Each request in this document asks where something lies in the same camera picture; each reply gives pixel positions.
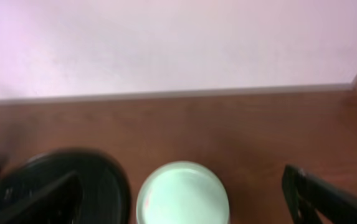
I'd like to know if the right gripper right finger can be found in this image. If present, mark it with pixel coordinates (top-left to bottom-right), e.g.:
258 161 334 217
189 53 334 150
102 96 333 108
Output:
282 165 357 224

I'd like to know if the round black serving tray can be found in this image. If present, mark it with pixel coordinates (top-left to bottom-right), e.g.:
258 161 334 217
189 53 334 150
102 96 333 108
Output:
0 151 131 224

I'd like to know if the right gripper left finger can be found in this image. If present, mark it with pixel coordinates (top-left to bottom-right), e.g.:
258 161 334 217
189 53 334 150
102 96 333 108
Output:
0 172 83 224

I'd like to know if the pale green plate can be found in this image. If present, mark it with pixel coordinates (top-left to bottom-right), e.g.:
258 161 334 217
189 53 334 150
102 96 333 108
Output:
136 161 231 224

